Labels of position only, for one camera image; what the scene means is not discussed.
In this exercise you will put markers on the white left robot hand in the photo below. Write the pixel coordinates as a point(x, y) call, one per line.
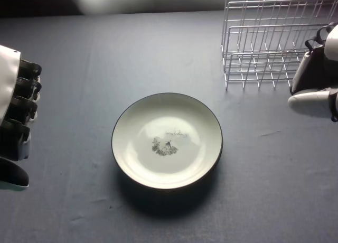
point(8, 82)

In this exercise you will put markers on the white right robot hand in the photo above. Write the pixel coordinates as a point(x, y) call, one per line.
point(314, 68)

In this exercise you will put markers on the grey tablecloth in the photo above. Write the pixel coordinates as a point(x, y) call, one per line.
point(66, 121)

